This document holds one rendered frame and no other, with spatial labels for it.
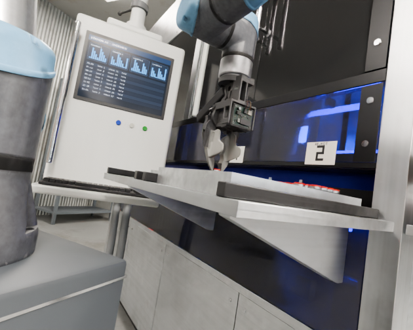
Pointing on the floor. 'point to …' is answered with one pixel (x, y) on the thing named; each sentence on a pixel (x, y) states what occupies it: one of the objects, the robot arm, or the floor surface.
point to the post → (397, 172)
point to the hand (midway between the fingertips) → (215, 165)
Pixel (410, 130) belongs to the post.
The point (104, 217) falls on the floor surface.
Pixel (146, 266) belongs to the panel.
